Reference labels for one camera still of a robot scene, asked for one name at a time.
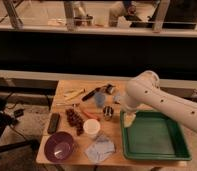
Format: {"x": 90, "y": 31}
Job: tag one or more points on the silver spoon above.
{"x": 70, "y": 104}

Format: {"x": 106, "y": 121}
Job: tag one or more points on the light blue cloth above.
{"x": 102, "y": 148}

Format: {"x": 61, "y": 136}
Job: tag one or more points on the small metal tin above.
{"x": 110, "y": 89}

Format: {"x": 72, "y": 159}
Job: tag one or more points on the orange carrot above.
{"x": 89, "y": 115}

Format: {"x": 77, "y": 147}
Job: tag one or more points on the green plastic tray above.
{"x": 153, "y": 136}

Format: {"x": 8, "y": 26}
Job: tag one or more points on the purple bowl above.
{"x": 59, "y": 147}

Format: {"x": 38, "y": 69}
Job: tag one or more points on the translucent blue cup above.
{"x": 99, "y": 99}

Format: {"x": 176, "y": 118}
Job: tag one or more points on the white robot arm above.
{"x": 145, "y": 89}

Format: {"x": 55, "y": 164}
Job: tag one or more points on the white paper cup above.
{"x": 92, "y": 128}

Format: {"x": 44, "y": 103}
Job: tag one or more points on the yellow banana peel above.
{"x": 73, "y": 94}

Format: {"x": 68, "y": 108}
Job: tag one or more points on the black remote control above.
{"x": 53, "y": 124}

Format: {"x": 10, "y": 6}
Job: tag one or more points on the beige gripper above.
{"x": 129, "y": 119}

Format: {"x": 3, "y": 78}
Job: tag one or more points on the small metal cup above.
{"x": 108, "y": 112}

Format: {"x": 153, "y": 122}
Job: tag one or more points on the blue sponge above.
{"x": 117, "y": 99}

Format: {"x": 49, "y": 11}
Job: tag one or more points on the bunch of dark grapes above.
{"x": 75, "y": 120}

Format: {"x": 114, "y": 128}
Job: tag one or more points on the black handled knife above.
{"x": 92, "y": 93}

